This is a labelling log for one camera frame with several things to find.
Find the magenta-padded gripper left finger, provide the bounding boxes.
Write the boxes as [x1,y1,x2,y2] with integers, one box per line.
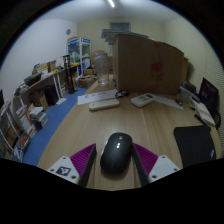
[46,143,98,188]

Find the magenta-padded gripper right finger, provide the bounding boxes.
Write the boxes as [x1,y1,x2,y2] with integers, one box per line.
[130,142,181,187]

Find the black computer mouse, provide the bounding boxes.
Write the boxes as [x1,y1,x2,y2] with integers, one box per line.
[99,132,134,175]

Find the black mouse pad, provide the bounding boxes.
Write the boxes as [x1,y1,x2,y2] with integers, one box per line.
[173,124,217,169]

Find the stack of books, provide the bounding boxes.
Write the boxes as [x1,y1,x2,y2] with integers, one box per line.
[29,106,49,129]

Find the black marker pen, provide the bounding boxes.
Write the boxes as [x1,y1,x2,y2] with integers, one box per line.
[194,113,212,128]

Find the small white paper sheet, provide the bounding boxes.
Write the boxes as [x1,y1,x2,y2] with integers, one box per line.
[153,94,185,111]

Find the long cream remote control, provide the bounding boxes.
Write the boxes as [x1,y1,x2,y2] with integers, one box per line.
[88,98,121,112]

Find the low shelf unit with books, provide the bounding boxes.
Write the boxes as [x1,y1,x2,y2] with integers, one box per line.
[0,99,38,162]

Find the white remote control with display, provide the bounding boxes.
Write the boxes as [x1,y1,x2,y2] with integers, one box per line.
[130,93,155,108]

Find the large white paper sheet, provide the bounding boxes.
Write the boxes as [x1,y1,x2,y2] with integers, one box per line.
[77,88,119,106]

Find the black eyeglasses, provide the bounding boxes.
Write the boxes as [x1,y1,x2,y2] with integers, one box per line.
[114,89,130,99]

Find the small cardboard box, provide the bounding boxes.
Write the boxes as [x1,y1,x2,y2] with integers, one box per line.
[78,74,98,89]

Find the black narrow stand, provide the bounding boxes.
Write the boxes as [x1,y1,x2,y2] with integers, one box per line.
[62,54,78,94]

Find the wooden side desk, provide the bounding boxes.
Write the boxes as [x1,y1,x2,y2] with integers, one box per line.
[13,64,81,108]

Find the black chair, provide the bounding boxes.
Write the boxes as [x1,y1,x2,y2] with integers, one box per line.
[198,77,222,130]

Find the clear glass jar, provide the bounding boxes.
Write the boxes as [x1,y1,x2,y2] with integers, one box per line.
[93,51,110,87]

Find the large taped cardboard box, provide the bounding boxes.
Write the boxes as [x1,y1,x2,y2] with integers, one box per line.
[112,33,189,96]

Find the blue and white cabinet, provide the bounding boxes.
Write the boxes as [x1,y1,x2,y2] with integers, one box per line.
[66,36,92,78]

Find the grey flat panel stack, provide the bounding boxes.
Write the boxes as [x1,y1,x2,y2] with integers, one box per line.
[101,28,149,45]

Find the small wall window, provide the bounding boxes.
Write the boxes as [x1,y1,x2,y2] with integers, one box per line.
[109,21,131,34]

